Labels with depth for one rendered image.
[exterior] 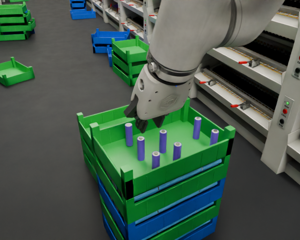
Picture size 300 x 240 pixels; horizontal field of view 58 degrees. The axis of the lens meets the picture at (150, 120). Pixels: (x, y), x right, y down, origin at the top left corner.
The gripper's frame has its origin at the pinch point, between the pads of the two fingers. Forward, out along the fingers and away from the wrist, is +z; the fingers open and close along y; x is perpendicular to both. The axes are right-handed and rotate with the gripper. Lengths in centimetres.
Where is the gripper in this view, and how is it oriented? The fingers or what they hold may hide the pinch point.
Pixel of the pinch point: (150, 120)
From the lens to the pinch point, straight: 56.7
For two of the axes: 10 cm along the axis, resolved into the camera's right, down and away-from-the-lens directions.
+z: -2.1, 5.7, 7.9
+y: 8.6, -2.7, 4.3
